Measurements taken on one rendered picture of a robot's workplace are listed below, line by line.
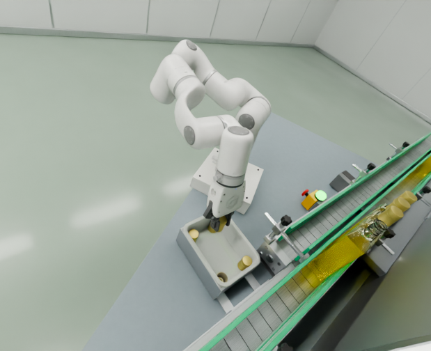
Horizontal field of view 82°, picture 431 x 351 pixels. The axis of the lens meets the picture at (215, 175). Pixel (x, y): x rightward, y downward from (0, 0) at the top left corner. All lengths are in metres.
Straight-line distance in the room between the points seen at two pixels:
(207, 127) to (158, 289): 0.48
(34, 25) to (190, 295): 3.51
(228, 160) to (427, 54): 6.21
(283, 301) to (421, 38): 6.27
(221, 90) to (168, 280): 0.63
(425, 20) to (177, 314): 6.51
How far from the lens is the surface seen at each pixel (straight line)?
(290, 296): 0.78
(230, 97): 0.88
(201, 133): 0.58
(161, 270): 0.82
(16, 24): 3.84
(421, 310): 0.58
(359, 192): 1.28
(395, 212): 0.75
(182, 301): 0.80
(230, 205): 0.67
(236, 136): 0.55
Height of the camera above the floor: 1.51
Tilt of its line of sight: 44 degrees down
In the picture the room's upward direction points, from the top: 24 degrees clockwise
